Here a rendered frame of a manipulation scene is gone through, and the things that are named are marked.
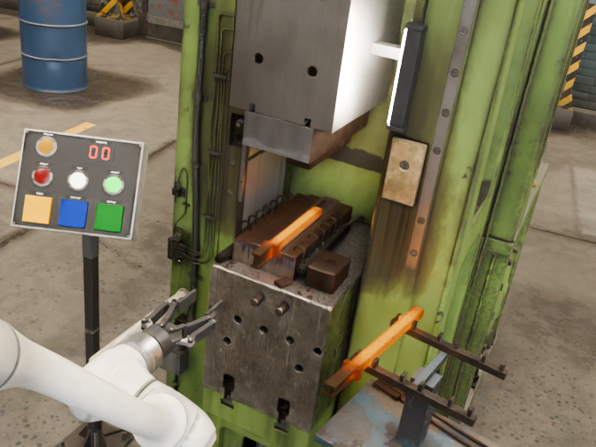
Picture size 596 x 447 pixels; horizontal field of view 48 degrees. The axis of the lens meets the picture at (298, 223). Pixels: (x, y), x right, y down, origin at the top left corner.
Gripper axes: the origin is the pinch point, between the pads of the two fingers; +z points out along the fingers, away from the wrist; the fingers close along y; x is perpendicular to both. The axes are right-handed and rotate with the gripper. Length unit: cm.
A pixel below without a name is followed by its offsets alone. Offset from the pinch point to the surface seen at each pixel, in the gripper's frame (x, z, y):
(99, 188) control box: 8, 21, -49
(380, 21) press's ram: 62, 57, 13
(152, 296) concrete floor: -100, 117, -100
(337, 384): -5.5, -1.1, 36.4
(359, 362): -5.9, 9.5, 37.6
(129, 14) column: -75, 571, -481
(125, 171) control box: 13, 27, -44
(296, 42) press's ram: 57, 35, 0
